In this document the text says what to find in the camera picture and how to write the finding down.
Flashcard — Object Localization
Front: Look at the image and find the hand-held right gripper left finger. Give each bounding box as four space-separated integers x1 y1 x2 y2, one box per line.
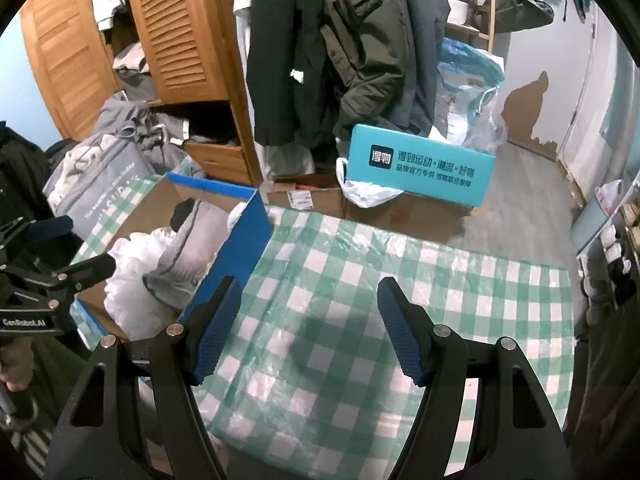
50 275 243 480

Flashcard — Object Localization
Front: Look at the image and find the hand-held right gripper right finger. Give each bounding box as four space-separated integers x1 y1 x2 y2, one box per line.
376 276 571 480

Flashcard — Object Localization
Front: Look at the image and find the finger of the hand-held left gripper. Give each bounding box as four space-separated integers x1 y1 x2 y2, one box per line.
47 254 117 293
22 215 74 241

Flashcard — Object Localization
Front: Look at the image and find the white mesh bath pouf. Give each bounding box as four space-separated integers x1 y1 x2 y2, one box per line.
104 227 188 341

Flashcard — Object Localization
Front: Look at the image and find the taupe knit beanie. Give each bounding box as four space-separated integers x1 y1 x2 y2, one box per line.
142 199 246 311

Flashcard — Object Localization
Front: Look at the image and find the blue cardboard box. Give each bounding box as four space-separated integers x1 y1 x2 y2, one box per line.
70 172 273 346

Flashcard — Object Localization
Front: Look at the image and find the person's left hand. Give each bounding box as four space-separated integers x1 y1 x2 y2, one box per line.
0 342 33 393

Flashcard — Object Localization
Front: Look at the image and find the green checkered tablecloth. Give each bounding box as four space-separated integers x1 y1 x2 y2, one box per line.
70 170 576 480

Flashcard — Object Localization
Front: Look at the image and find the grey printed storage bag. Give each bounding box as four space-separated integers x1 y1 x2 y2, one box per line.
42 132 151 241

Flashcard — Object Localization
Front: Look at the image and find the brown cardboard box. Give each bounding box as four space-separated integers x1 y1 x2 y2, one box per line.
345 187 476 231

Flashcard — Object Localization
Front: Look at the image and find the grey hoodie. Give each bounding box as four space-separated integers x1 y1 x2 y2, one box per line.
92 95 191 161

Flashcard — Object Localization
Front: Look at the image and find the white plastic bag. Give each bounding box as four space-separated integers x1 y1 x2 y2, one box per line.
335 157 406 209

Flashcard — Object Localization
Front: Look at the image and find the small open cardboard box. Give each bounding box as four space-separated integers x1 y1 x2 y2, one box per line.
267 174 346 218

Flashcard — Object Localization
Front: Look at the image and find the teal printed box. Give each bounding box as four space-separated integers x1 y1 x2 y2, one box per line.
345 124 497 208

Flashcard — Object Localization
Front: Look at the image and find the wooden louvred wardrobe door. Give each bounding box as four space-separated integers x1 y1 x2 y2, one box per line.
19 0 118 141
122 0 233 106

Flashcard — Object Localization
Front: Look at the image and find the dark hanging cloth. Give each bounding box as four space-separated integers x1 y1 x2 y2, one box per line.
565 285 640 480

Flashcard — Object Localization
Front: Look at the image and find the shoe rack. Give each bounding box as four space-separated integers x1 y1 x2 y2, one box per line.
582 180 640 306

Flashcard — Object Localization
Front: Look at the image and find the blue and clear plastic bag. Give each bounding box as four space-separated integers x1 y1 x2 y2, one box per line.
435 37 508 153

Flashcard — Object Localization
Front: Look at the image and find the black coat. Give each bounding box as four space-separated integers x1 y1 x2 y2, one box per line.
245 0 341 148

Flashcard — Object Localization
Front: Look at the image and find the olive green jacket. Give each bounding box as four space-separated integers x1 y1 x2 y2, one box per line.
320 0 416 138

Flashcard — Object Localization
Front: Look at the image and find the blue-grey jacket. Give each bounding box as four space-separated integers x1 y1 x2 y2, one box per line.
395 0 451 133

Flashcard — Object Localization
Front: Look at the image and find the wooden shelf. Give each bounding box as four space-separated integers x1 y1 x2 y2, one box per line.
445 0 498 51

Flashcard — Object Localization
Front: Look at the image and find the wooden wardrobe frame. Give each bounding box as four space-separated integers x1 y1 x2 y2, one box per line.
182 0 266 188

